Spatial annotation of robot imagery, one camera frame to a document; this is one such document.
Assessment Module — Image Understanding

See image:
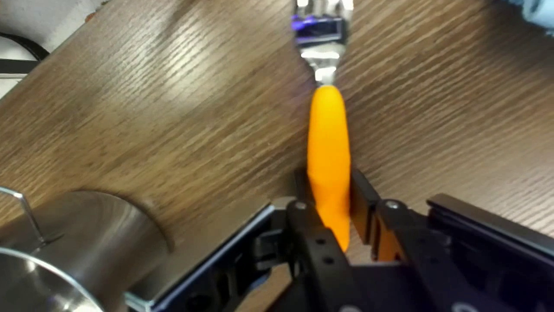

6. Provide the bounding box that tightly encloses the small steel pot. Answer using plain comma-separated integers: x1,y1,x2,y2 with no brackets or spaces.
0,188,174,312

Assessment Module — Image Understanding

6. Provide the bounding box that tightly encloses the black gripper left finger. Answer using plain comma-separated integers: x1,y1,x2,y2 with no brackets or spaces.
285,198,370,312

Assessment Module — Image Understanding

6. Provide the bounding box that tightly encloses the light blue folded towel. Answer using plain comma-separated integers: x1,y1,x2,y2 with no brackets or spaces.
506,0,554,32

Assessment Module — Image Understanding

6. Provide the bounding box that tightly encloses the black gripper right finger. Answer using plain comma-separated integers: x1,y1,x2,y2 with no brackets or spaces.
349,169,446,275

